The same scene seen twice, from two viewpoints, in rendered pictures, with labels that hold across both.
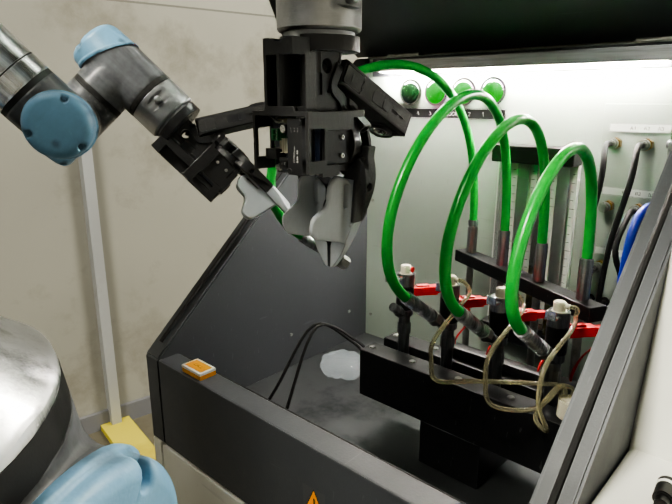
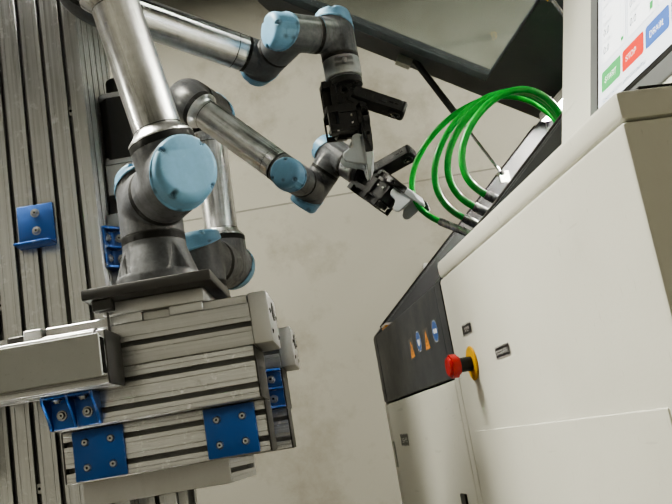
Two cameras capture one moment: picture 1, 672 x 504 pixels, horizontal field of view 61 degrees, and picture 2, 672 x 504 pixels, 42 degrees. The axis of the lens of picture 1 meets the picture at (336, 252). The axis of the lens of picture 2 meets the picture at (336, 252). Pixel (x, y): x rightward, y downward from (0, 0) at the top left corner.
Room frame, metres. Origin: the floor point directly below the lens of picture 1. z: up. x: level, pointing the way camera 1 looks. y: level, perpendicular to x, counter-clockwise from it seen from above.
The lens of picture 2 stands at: (-0.80, -0.95, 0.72)
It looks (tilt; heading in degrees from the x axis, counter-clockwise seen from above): 12 degrees up; 39
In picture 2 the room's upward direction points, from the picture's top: 10 degrees counter-clockwise
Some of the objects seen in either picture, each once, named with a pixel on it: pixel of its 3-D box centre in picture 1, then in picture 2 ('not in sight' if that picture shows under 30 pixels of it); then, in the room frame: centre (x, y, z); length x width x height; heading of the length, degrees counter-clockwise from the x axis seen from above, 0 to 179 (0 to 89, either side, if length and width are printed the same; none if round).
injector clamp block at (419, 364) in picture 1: (466, 416); not in sight; (0.76, -0.20, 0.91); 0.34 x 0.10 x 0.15; 47
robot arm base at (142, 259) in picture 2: not in sight; (156, 263); (0.21, 0.27, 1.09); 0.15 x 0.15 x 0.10
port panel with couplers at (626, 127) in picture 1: (633, 206); not in sight; (0.87, -0.46, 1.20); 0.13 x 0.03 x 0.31; 47
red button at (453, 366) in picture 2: not in sight; (460, 365); (0.33, -0.25, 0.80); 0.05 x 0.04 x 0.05; 47
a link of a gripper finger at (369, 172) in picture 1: (350, 175); (364, 132); (0.53, -0.01, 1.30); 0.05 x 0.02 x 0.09; 47
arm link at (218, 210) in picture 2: not in sight; (215, 187); (0.72, 0.62, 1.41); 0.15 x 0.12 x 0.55; 20
